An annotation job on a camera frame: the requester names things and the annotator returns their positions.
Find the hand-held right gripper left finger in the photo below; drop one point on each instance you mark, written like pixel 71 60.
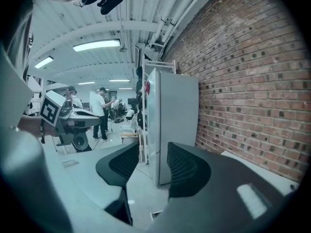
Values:
pixel 97 178

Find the red fridge magnet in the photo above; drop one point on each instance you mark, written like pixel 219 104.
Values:
pixel 147 86

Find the person's left forearm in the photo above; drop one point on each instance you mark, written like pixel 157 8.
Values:
pixel 31 125

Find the white ceiling pipes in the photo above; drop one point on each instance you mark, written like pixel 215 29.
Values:
pixel 175 11

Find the person's khaki clothed torso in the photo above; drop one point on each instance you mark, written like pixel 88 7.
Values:
pixel 14 93

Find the long ceiling light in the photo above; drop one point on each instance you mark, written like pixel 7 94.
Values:
pixel 97 45
pixel 43 62

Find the white plastic chair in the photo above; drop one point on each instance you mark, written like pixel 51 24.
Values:
pixel 128 126

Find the wooden frame cart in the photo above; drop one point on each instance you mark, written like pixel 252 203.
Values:
pixel 131 136

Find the white metal rack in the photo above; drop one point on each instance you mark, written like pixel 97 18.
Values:
pixel 158 63

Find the grey refrigerator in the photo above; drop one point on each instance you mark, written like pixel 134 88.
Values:
pixel 177 120

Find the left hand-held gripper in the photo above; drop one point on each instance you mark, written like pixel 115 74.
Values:
pixel 49 108

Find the black head-mounted camera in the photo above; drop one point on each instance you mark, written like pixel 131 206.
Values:
pixel 109 1

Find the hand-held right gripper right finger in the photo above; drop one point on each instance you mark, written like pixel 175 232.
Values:
pixel 218 190

